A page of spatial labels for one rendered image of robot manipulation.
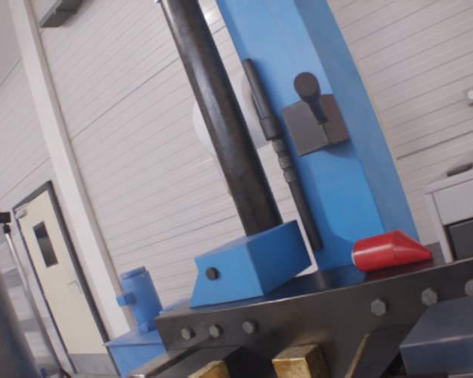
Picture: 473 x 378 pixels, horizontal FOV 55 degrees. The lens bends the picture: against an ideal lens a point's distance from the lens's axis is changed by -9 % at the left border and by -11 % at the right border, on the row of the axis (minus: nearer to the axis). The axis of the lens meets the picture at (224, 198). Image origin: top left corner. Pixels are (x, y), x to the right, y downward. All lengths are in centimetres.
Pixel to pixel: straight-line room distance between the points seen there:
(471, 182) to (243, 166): 52
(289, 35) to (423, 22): 162
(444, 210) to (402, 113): 194
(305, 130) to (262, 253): 24
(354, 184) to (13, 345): 70
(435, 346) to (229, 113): 65
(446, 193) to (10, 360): 55
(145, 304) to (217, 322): 246
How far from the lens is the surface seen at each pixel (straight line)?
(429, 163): 258
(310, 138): 89
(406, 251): 75
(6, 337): 46
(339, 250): 101
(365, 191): 95
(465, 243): 69
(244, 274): 93
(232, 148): 102
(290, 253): 100
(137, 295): 341
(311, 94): 51
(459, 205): 67
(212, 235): 347
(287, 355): 84
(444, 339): 59
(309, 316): 83
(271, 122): 99
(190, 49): 107
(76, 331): 557
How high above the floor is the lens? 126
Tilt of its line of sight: 1 degrees up
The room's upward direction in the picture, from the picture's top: 20 degrees counter-clockwise
